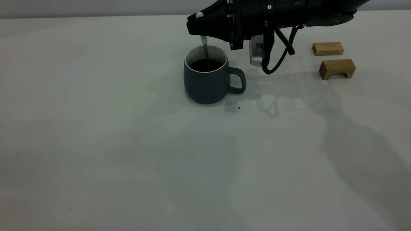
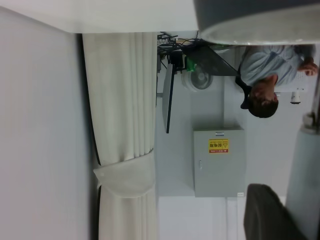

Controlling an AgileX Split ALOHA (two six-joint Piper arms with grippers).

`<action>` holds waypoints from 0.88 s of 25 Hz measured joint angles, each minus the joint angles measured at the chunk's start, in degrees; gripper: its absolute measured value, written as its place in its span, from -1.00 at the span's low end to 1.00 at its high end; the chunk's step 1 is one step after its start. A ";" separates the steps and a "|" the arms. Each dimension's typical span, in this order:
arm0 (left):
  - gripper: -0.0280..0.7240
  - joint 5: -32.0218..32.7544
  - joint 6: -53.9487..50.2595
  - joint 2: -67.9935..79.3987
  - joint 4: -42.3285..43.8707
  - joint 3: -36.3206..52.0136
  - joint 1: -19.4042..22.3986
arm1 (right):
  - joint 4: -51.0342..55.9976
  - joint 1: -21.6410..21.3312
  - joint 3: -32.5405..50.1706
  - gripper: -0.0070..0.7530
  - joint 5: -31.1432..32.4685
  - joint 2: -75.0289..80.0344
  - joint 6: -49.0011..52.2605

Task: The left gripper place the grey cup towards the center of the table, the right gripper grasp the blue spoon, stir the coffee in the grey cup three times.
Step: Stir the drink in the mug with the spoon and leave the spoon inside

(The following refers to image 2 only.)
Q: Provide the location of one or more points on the cream curtain tieback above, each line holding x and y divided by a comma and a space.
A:
125, 177

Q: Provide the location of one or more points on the cream curtain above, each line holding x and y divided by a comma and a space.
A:
120, 100

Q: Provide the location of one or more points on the white round fan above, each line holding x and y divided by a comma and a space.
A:
198, 80

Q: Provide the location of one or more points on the person in light blue shirt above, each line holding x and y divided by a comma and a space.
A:
265, 62

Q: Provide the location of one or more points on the small white camera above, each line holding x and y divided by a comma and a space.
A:
295, 97

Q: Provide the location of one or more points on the small black box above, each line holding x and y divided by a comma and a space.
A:
176, 58

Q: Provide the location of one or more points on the green plastic object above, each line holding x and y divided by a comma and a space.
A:
191, 63

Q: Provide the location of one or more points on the grey electrical cabinet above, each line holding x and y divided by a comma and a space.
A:
217, 172

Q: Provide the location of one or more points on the black flat monitor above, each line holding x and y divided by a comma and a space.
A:
168, 100

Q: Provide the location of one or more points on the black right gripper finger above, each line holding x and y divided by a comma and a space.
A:
265, 215

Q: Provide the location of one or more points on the black slanted panel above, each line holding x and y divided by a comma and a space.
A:
212, 62

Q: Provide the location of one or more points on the yellow red warning sticker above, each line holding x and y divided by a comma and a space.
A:
218, 146

